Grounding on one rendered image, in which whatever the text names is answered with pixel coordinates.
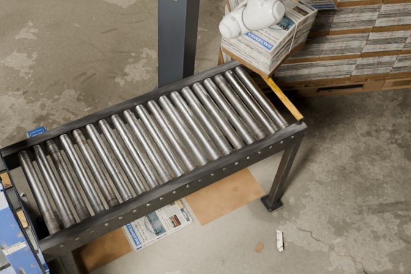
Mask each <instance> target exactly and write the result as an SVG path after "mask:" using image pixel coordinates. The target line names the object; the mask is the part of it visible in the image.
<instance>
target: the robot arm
mask: <svg viewBox="0 0 411 274"><path fill-rule="evenodd" d="M285 11H286V9H285V6H284V3H283V2H282V1H281V0H248V2H247V3H246V4H245V5H243V6H241V7H239V8H237V9H235V10H233V11H231V12H230V13H228V14H227V15H226V16H225V17H224V18H223V19H222V21H221V23H220V25H219V29H220V32H221V34H222V36H223V37H224V38H226V39H235V38H237V37H239V36H241V35H244V34H246V33H248V32H251V31H254V30H261V29H265V28H269V27H271V26H273V25H275V24H277V23H279V22H280V21H281V20H282V19H283V17H284V14H285Z"/></svg>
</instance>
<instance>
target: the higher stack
mask: <svg viewBox="0 0 411 274"><path fill-rule="evenodd" d="M402 50H411V33H410V35H409V36H408V38H407V40H406V41H405V44H404V46H403V47H402ZM400 72H411V54H400V55H397V57H396V59H395V62H394V64H393V66H392V68H391V70H390V72H389V73H400ZM409 87H411V75H407V76H394V77H385V82H384V83H383V85H382V87H381V89H380V90H381V91H382V90H389V89H402V88H409Z"/></svg>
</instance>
